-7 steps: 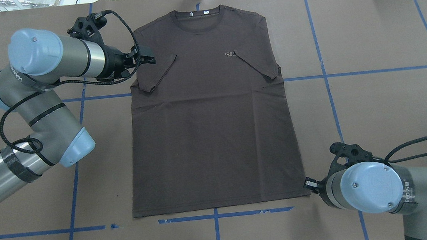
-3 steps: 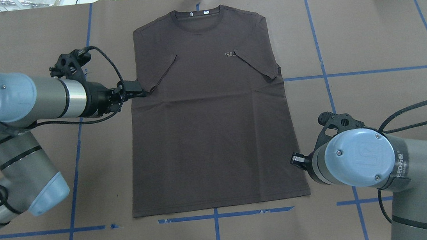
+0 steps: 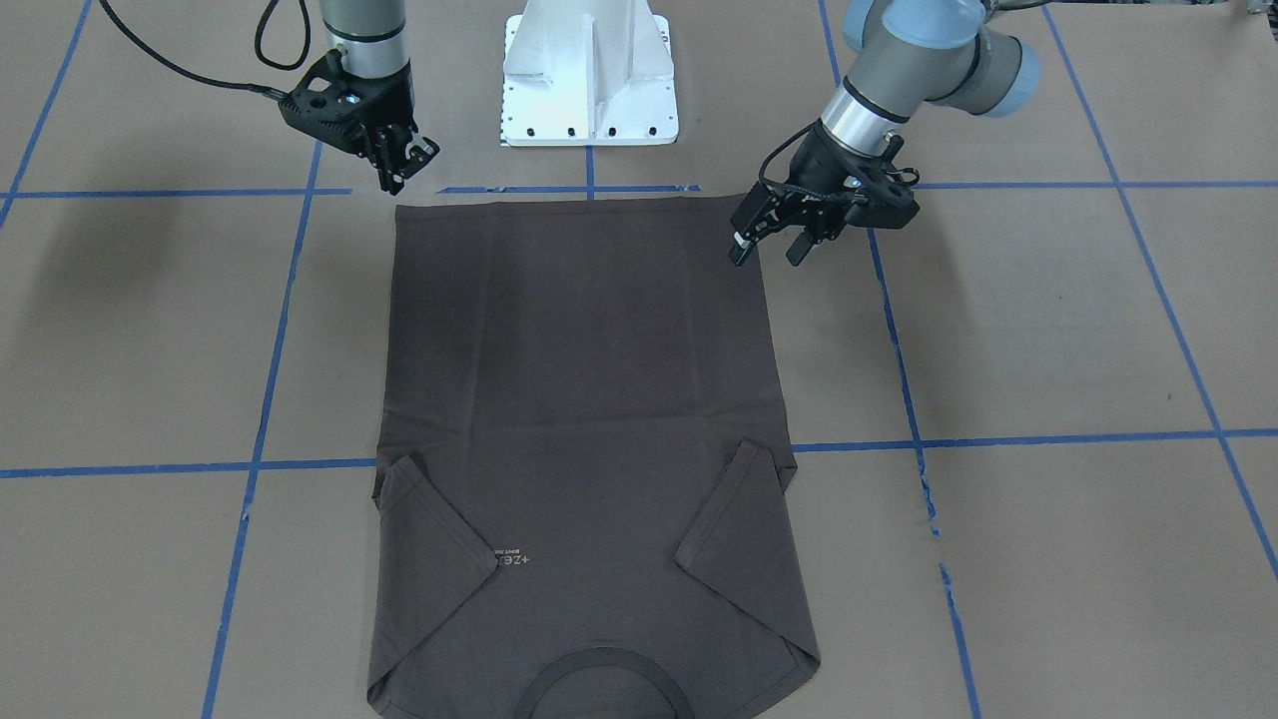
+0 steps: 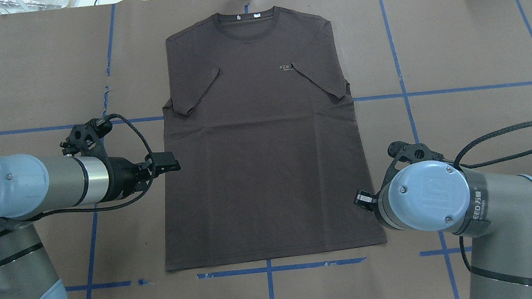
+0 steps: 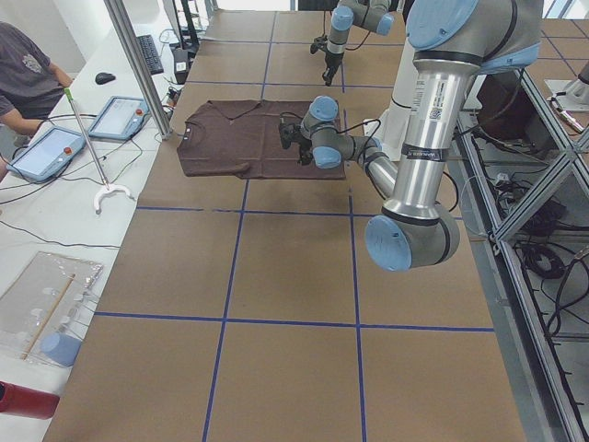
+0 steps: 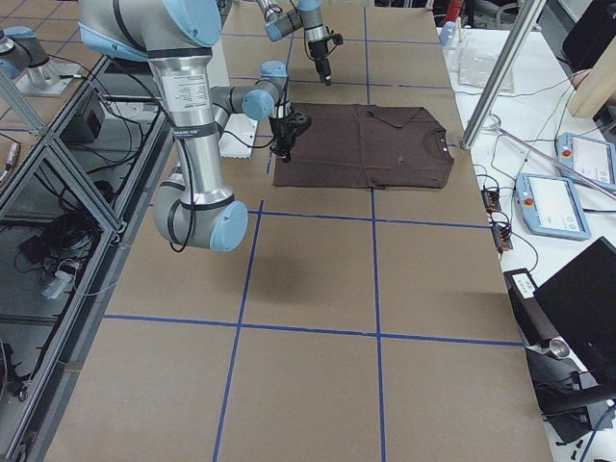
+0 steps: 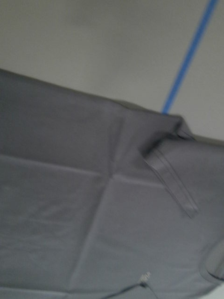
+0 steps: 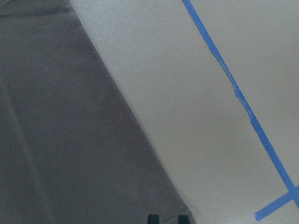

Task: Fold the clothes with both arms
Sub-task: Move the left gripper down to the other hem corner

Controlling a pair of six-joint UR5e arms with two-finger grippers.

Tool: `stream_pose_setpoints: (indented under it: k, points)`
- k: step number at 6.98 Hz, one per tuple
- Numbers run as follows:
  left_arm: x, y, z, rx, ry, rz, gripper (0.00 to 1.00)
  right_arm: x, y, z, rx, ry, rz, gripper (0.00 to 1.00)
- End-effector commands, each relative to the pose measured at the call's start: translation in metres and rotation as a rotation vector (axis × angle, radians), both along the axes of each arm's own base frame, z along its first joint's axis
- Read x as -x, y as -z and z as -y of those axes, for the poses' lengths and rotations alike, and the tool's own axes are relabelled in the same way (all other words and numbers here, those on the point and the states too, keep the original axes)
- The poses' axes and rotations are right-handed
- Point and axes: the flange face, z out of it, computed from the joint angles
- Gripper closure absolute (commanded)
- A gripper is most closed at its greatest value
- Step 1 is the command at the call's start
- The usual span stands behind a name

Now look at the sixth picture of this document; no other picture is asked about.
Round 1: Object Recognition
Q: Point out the clear plastic bag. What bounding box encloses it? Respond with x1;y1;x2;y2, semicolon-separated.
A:
457;48;499;89

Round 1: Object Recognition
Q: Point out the wooden beam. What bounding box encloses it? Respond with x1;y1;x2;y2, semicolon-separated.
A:
568;38;615;118

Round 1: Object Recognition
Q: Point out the black aluminium frame rack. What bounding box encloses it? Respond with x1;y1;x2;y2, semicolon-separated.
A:
1;58;171;461

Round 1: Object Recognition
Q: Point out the long metal rod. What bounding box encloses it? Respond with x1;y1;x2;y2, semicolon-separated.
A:
480;115;615;199

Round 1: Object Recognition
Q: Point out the black box with label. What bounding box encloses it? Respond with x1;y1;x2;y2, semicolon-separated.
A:
503;269;559;346

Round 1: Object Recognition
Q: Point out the teach pendant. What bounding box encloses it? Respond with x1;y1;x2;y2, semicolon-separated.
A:
515;173;591;241
556;133;615;191

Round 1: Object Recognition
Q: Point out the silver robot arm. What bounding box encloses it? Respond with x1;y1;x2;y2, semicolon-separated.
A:
79;1;311;252
257;0;344;86

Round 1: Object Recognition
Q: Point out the dark brown t-shirt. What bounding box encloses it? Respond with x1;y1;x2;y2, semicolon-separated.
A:
273;103;454;189

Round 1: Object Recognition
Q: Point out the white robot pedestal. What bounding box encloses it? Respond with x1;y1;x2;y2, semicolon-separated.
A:
207;38;258;159

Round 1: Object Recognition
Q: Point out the lower teach pendant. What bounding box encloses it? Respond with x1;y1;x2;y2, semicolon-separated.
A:
515;173;591;241

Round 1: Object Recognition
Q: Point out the aluminium frame post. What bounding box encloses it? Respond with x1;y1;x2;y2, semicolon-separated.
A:
461;0;547;150

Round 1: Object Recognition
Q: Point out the upper orange circuit board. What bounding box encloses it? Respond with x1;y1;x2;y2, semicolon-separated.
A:
480;188;502;214

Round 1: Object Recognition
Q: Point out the black monitor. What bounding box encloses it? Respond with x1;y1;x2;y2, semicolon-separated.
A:
534;237;615;383

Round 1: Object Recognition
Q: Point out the upper teach pendant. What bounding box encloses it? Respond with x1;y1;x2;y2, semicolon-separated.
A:
556;133;615;191

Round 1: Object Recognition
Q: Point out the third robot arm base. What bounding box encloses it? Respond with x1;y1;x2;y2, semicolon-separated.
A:
1;26;81;96

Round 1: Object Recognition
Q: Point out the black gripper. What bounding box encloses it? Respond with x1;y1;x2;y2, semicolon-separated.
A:
269;111;309;162
307;27;344;86

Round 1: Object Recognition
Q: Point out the silver metal cup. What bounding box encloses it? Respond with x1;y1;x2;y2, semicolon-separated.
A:
537;337;571;360

